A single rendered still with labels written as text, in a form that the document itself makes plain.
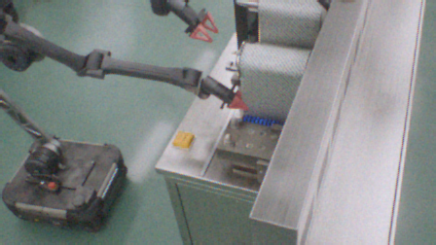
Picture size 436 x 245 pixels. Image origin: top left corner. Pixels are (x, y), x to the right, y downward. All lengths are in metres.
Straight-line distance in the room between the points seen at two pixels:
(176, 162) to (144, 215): 1.04
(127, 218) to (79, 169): 0.41
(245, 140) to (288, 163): 0.90
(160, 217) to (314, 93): 1.99
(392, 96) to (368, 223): 0.41
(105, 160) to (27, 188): 0.47
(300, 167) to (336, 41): 0.39
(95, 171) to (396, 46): 1.93
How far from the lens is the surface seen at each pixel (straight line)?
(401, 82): 1.35
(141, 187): 2.98
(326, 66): 1.03
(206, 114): 2.02
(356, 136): 1.18
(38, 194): 2.87
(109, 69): 1.81
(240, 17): 1.95
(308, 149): 0.85
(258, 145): 1.69
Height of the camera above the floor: 2.29
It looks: 45 degrees down
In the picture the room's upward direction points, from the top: 8 degrees counter-clockwise
